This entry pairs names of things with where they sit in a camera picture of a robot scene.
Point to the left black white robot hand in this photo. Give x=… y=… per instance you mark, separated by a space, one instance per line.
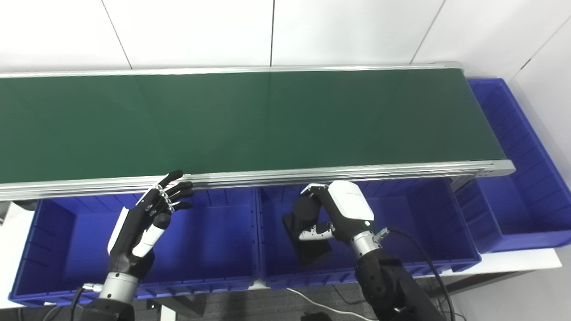
x=138 y=227

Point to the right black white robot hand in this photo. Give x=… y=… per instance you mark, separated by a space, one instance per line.
x=348 y=209

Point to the black cylinder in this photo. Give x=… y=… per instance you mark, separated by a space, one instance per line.
x=308 y=209

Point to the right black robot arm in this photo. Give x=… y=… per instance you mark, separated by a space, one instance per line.
x=388 y=285

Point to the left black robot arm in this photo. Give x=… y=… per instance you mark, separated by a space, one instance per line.
x=113 y=298

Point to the blue plastic bin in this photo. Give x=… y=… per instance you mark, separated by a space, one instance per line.
x=522 y=191
x=209 y=249
x=415 y=223

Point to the aluminium conveyor leg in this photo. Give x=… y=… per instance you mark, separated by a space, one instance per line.
x=9 y=211

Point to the green conveyor belt with aluminium frame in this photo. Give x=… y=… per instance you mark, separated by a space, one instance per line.
x=267 y=120

